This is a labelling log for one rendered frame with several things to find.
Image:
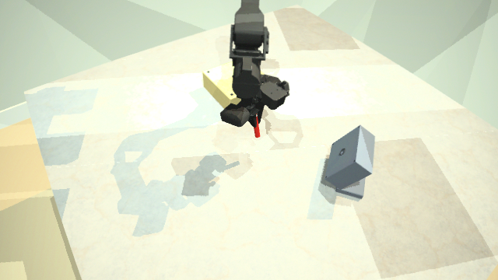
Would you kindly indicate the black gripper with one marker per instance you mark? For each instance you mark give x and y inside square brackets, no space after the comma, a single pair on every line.
[246,109]

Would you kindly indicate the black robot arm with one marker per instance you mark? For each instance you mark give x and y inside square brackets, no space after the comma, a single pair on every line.
[249,33]

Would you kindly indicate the red peg with white band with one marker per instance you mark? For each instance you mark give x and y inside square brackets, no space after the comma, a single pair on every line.
[256,130]

